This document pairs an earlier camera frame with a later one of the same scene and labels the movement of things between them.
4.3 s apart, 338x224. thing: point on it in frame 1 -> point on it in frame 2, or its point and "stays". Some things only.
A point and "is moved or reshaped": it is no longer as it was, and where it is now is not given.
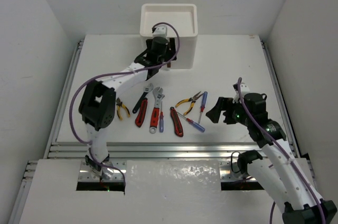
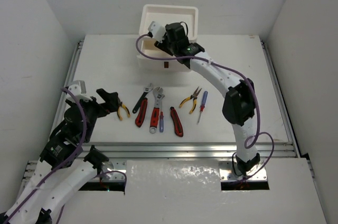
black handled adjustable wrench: x=147 y=88 stays
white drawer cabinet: x=181 y=20 stays
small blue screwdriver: x=161 y=120 stays
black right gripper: x=224 y=103 -> x=163 y=46
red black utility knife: x=177 y=122 stays
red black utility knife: x=140 y=117 stays
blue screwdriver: x=202 y=108 stays
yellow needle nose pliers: x=193 y=99 is moved or reshaped
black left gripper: x=171 y=53 -> x=106 y=100
